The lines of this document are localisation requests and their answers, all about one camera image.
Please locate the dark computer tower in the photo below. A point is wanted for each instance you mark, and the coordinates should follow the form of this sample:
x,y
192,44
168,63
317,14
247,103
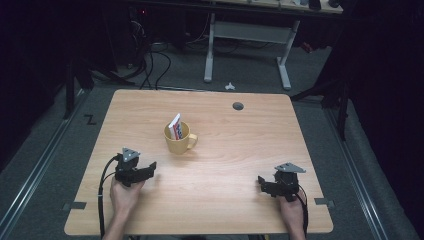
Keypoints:
x,y
138,33

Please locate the white metal desk frame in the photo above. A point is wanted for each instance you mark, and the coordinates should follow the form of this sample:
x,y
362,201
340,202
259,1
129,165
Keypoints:
x,y
248,32

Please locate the person's left hand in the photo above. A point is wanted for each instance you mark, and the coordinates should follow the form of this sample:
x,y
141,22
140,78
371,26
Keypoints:
x,y
125,196

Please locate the black metal stand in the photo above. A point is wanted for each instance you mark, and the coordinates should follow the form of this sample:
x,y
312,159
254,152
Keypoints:
x,y
70,90
343,110

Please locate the small red object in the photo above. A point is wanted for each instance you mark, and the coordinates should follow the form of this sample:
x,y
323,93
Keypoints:
x,y
307,47

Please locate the white box red blue print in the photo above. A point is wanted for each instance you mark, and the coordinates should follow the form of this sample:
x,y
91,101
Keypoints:
x,y
175,126

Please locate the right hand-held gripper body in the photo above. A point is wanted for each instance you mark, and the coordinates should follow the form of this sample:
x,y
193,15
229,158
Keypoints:
x,y
288,183

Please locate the yellow mug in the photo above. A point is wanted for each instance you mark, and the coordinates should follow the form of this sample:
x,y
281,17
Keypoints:
x,y
180,146

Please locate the person's right hand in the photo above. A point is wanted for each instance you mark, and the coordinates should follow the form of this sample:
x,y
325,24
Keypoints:
x,y
291,213

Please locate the white scrap on floor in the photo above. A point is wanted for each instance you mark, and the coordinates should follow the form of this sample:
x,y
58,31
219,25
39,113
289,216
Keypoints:
x,y
229,87

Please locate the grey table grommet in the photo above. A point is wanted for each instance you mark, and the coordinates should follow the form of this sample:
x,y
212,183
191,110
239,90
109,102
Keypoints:
x,y
238,106

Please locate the metal floor rail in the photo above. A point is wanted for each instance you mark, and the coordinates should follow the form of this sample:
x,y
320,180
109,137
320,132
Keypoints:
x,y
356,180
33,173

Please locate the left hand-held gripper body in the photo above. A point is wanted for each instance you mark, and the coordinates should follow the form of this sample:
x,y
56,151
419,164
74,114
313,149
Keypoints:
x,y
128,170

